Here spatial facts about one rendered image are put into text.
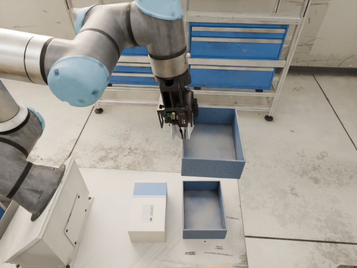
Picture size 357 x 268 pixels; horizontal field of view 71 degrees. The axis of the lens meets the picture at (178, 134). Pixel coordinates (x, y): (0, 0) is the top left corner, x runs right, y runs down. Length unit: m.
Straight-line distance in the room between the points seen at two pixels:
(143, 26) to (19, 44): 0.19
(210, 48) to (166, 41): 1.64
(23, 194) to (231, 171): 0.59
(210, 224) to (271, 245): 0.87
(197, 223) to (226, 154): 0.37
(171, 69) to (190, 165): 0.24
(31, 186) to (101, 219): 0.31
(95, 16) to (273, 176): 1.82
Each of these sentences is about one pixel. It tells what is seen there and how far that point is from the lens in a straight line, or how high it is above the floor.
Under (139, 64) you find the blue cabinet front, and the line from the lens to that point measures 2.20.
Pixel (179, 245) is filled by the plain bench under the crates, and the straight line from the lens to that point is 0.95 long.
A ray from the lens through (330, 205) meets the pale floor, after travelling 2.11.
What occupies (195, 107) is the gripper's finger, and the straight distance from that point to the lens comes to 0.60.
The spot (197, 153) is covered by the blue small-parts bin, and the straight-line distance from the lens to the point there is 0.69.
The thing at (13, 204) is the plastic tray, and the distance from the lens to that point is 1.16.
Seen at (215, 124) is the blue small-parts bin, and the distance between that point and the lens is 0.78.
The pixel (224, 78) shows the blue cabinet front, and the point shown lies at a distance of 2.23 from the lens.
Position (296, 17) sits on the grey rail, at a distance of 2.10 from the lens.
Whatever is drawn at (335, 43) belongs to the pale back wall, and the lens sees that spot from 3.36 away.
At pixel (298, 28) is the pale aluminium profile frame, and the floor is 0.86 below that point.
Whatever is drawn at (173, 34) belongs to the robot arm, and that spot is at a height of 1.40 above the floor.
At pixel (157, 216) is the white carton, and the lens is 0.90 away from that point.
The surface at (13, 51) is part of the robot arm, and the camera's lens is 0.44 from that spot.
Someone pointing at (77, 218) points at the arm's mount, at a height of 0.78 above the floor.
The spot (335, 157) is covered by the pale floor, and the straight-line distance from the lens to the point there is 2.45.
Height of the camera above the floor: 1.59
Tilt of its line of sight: 44 degrees down
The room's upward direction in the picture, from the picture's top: straight up
